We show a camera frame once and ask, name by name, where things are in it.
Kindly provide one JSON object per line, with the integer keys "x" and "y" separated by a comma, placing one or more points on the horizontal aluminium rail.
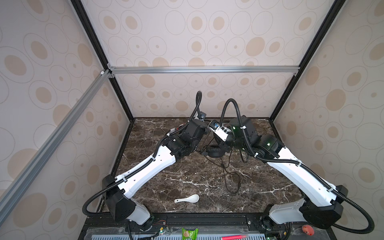
{"x": 211, "y": 70}

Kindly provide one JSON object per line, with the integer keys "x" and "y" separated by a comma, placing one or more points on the black headphones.
{"x": 217, "y": 150}

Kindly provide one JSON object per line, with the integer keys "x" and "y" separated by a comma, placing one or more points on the left black frame post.
{"x": 96, "y": 44}

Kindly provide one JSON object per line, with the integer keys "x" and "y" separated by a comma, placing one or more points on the white headphones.
{"x": 177, "y": 129}

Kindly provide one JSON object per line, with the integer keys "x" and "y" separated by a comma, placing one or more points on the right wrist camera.
{"x": 221, "y": 132}

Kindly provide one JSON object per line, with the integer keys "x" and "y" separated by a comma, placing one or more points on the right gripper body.
{"x": 238, "y": 145}

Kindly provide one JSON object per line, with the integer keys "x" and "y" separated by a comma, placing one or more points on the white ceramic spoon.
{"x": 191, "y": 199}

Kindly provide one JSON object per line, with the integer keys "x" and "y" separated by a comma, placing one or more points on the left slanted aluminium rail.
{"x": 21, "y": 184}

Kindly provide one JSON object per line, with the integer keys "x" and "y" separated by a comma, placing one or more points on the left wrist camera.
{"x": 202, "y": 116}

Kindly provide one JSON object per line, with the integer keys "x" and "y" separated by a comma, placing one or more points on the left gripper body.
{"x": 193, "y": 145}

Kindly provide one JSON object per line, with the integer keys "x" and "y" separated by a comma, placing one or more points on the green snack packet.
{"x": 189, "y": 234}

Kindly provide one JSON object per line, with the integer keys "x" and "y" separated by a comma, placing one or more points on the black frame post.
{"x": 96, "y": 44}
{"x": 313, "y": 47}

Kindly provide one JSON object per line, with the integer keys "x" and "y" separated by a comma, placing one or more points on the right black frame post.
{"x": 313, "y": 47}

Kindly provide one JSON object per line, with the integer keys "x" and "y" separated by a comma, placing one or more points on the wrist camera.
{"x": 202, "y": 116}
{"x": 221, "y": 132}

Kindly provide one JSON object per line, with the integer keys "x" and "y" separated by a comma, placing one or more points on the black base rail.
{"x": 249, "y": 221}

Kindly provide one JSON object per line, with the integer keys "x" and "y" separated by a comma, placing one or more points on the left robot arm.
{"x": 119, "y": 191}

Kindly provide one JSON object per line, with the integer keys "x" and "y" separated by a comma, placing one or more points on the pink pen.
{"x": 234, "y": 237}

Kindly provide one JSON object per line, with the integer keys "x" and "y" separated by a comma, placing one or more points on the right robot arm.
{"x": 322, "y": 204}

